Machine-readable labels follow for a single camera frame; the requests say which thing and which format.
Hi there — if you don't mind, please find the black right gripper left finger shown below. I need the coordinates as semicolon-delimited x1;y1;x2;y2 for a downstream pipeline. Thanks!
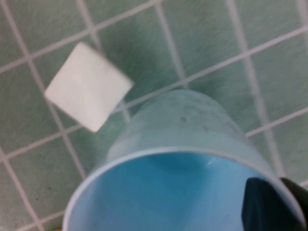
242;177;301;231

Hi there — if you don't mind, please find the green checkered tablecloth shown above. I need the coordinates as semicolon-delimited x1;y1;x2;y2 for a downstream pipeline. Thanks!
0;0;308;231

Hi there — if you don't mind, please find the white cube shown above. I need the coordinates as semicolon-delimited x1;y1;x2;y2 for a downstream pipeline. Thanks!
44;42;134;132

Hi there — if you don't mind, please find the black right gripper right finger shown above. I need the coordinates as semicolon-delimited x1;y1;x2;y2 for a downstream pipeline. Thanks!
280;177;308;231

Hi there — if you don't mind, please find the light blue plastic cup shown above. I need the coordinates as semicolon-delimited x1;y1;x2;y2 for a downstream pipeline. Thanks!
62;90;301;231

